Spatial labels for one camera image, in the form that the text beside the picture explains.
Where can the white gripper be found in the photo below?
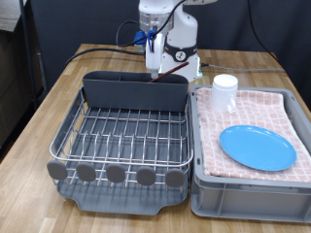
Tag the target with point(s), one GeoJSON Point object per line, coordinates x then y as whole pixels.
{"type": "Point", "coordinates": [155, 55]}

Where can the brown wooden spoon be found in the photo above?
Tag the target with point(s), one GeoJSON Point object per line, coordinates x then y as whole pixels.
{"type": "Point", "coordinates": [175, 68]}

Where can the white plastic mug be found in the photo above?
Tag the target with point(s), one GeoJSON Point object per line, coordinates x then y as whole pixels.
{"type": "Point", "coordinates": [223, 93]}

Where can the blue plastic plate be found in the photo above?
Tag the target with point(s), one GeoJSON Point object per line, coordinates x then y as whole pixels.
{"type": "Point", "coordinates": [259, 149]}

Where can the grey dish drying rack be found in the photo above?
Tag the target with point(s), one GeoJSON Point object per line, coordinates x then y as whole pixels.
{"type": "Point", "coordinates": [123, 202]}

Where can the dark grey cutlery holder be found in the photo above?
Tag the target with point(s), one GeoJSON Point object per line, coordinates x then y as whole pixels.
{"type": "Point", "coordinates": [136, 93]}

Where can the black backdrop curtain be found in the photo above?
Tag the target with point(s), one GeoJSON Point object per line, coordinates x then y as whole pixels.
{"type": "Point", "coordinates": [81, 19]}

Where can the pink checkered towel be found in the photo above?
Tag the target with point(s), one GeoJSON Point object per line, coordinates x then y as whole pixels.
{"type": "Point", "coordinates": [252, 110]}

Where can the black metal pole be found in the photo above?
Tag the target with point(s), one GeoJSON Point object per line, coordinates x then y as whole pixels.
{"type": "Point", "coordinates": [28, 51]}

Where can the dark cabinet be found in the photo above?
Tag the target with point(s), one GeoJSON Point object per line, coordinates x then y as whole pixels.
{"type": "Point", "coordinates": [13, 81]}

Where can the grey plastic crate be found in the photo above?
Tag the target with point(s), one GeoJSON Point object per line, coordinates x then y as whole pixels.
{"type": "Point", "coordinates": [246, 202]}

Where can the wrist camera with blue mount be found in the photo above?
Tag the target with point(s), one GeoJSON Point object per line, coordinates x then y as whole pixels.
{"type": "Point", "coordinates": [140, 37]}

